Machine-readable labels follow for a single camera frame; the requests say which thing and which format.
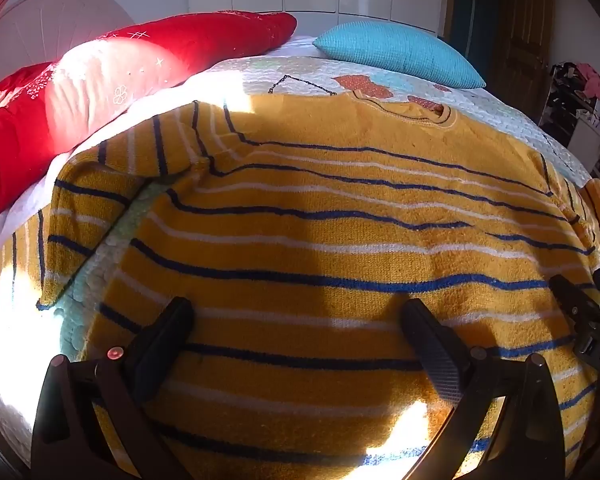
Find yellow striped sweater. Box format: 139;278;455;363
0;92;600;480

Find cluttered shelf unit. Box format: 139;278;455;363
536;61;600;188

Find dark teal panel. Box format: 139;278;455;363
451;0;497;63

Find brown wooden door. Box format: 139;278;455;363
489;0;557;122

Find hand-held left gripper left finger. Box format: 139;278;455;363
30;296;196;480

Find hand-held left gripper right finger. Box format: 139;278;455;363
400;298;567;480

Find turquoise pillow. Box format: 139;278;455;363
312;21;487;90

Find pink cloth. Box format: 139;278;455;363
574;62;600;102

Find white round headboard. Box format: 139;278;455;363
0;0;140;80

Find heart print quilted bedspread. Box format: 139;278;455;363
50;54;596;366

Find red embroidered quilt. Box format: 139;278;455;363
0;10;299;233

